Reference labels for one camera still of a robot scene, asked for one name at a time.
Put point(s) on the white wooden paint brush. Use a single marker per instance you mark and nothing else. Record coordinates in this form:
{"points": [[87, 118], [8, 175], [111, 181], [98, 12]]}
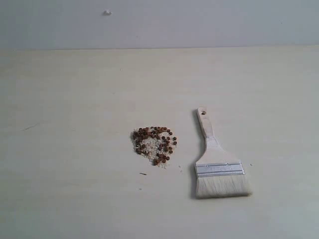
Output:
{"points": [[219, 174]]}

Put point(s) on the brown beans and grain pile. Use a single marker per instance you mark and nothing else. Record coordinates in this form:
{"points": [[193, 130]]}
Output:
{"points": [[155, 143]]}

